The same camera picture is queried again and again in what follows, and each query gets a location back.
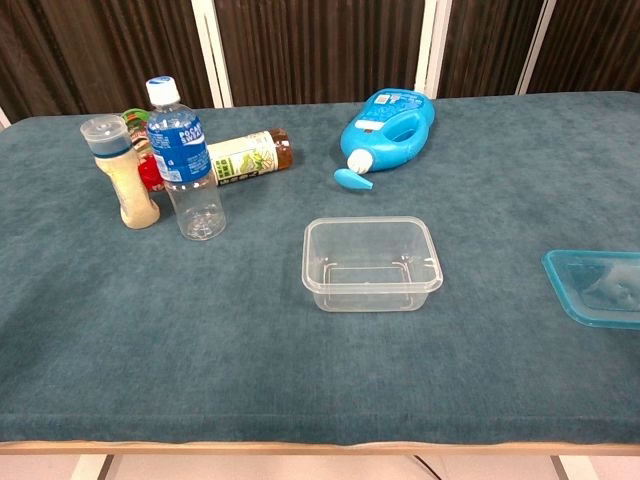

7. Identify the translucent blue container lid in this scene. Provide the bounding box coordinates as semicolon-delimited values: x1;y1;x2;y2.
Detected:
542;249;640;330

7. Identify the clear plastic food container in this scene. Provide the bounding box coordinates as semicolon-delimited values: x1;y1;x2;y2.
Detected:
301;215;445;313

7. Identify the blue detergent pump bottle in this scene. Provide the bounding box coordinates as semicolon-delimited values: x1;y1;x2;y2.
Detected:
333;88;437;191

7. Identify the brown tea bottle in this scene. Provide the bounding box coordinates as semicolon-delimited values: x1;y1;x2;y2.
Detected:
207;127;295;188

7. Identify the clear bottle with blue label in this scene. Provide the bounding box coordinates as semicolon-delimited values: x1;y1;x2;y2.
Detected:
145;75;228;242

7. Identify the teal table cloth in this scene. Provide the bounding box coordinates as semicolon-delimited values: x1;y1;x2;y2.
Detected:
0;90;640;446

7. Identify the seasoning shaker with clear cap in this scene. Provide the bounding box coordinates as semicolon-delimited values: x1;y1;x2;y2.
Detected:
79;114;162;231

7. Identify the white table leg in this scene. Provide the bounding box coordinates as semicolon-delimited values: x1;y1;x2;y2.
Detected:
551;455;599;480
69;453;115;480

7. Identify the black cable under table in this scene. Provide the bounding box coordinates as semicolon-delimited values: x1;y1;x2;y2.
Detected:
412;454;437;480

